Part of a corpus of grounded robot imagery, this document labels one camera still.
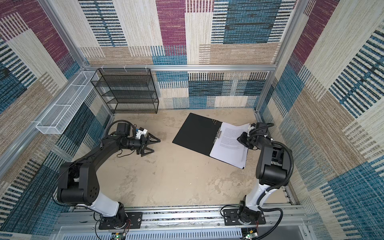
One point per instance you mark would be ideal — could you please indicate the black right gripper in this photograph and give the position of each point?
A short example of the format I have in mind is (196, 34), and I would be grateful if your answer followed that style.
(242, 139)

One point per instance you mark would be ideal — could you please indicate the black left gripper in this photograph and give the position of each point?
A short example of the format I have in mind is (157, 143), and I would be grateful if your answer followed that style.
(148, 141)

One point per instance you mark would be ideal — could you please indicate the red and black ring binder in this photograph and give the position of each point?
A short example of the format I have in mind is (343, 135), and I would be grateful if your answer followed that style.
(198, 134)

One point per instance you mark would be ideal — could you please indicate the white text paper back sheet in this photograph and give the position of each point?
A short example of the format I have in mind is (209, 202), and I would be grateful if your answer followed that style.
(227, 148)

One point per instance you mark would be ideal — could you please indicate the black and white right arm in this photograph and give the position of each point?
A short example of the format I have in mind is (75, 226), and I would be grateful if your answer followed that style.
(274, 170)

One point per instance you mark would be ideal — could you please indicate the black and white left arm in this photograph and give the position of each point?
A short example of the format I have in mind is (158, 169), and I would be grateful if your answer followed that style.
(78, 184)

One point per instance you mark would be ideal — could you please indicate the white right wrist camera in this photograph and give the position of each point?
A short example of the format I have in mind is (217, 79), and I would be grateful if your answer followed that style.
(255, 127)

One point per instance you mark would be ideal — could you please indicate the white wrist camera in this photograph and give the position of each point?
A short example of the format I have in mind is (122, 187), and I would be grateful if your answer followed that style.
(141, 132)
(255, 127)

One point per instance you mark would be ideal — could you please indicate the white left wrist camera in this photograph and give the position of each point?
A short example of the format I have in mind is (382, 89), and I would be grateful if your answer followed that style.
(141, 132)

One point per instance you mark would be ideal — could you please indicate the black wire mesh file rack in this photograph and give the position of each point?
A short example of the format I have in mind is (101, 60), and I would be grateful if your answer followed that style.
(127, 91)

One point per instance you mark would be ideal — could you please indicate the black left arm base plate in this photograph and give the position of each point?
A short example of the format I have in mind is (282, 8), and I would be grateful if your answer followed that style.
(132, 220)

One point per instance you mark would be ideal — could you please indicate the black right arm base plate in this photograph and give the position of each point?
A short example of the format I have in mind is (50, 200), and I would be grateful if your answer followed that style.
(231, 218)

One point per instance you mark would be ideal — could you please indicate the white wire mesh tray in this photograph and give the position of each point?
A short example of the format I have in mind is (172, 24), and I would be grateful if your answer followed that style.
(62, 112)

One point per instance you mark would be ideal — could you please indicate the aluminium front rail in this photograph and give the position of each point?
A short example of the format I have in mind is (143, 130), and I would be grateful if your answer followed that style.
(156, 218)

